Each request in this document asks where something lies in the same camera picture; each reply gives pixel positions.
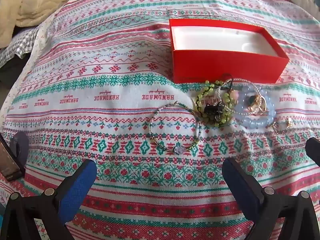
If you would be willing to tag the brown dark object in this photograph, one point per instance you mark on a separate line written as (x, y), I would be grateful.
(8, 160)

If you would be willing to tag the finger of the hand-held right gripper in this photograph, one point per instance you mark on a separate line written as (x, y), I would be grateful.
(313, 151)

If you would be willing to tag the cream fleece blanket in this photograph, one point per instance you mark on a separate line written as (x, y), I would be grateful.
(37, 2)

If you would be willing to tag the grey checked cloth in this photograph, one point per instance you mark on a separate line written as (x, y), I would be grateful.
(17, 45)

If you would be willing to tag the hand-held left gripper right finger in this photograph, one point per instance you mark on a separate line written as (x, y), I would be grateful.
(237, 187)

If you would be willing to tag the red cardboard box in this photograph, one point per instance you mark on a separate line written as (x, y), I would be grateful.
(225, 65)

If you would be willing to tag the gold dangling earring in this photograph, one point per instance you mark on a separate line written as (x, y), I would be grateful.
(288, 123)

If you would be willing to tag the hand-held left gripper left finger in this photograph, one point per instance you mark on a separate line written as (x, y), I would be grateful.
(75, 190)

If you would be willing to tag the patterned red green tablecloth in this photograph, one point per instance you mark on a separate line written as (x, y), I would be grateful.
(100, 55)

